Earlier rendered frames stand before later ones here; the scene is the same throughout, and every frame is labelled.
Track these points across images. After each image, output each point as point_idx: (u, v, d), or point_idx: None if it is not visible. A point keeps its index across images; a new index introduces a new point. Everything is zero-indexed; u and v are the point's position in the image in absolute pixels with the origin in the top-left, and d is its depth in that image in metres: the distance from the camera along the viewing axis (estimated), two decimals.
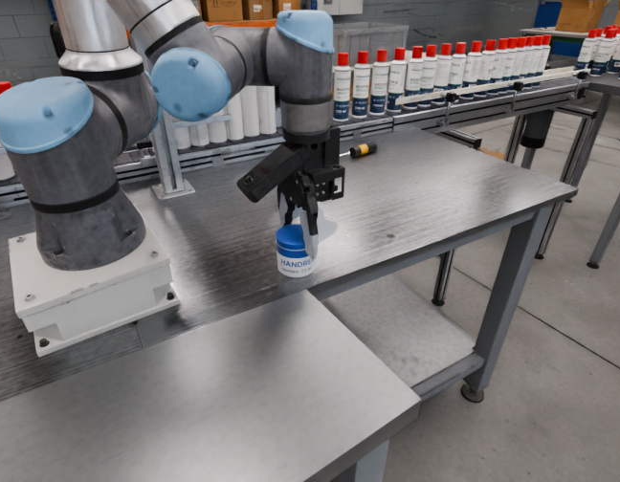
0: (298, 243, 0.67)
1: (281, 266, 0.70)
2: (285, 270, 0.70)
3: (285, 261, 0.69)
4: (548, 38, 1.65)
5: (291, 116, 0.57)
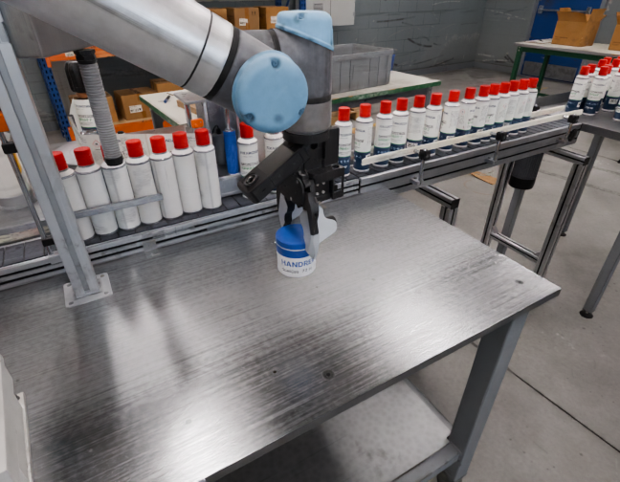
0: (299, 243, 0.67)
1: (281, 266, 0.70)
2: (286, 270, 0.70)
3: (286, 261, 0.69)
4: (535, 81, 1.50)
5: None
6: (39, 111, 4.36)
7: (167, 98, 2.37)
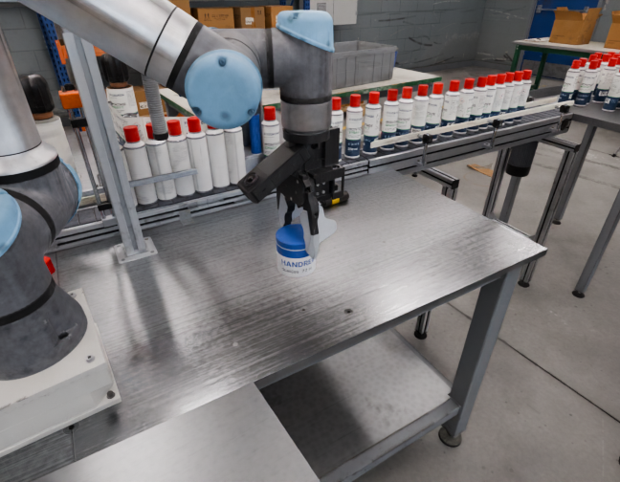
0: (299, 243, 0.67)
1: (281, 266, 0.70)
2: (286, 270, 0.70)
3: (286, 261, 0.69)
4: (529, 74, 1.63)
5: (292, 116, 0.57)
6: None
7: None
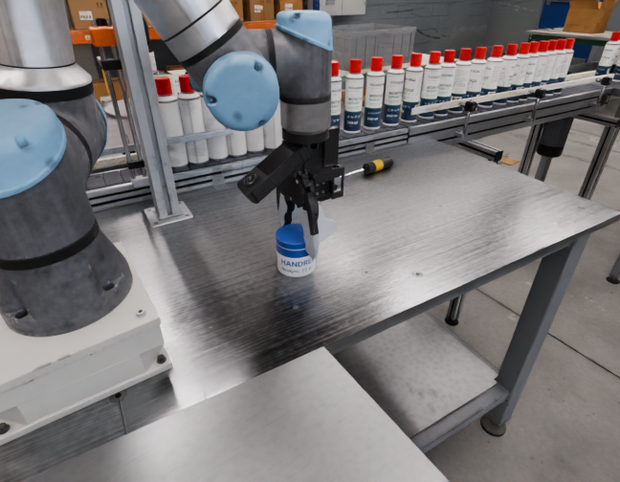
0: (298, 243, 0.67)
1: (281, 266, 0.70)
2: (286, 270, 0.70)
3: (286, 261, 0.69)
4: (571, 42, 1.54)
5: (291, 116, 0.57)
6: None
7: None
